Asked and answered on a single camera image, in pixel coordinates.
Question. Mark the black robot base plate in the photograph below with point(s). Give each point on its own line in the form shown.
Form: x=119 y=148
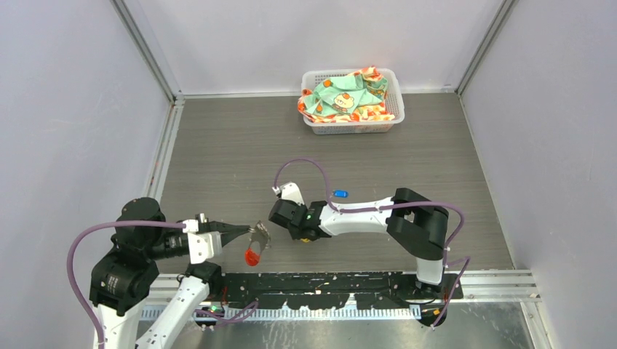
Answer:
x=322 y=291

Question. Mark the key with blue tag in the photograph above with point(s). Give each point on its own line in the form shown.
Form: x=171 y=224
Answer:
x=340 y=194

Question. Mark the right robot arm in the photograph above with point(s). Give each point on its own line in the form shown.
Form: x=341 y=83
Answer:
x=419 y=230

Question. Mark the colourful patterned cloth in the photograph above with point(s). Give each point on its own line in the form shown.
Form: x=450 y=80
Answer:
x=356 y=97

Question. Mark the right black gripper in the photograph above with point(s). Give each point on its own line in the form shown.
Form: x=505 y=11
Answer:
x=295 y=235

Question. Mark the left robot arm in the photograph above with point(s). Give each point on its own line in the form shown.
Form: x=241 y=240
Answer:
x=121 y=281

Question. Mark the white plastic basket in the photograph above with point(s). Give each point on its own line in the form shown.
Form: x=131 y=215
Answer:
x=394 y=104

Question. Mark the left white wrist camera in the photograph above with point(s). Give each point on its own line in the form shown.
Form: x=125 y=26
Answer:
x=194 y=232

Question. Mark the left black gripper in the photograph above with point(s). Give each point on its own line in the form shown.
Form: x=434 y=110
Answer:
x=228 y=233

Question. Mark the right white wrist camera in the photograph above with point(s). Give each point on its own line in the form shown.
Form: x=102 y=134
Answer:
x=289 y=191

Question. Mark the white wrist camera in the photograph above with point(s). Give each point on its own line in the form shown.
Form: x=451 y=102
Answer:
x=194 y=232
x=289 y=191

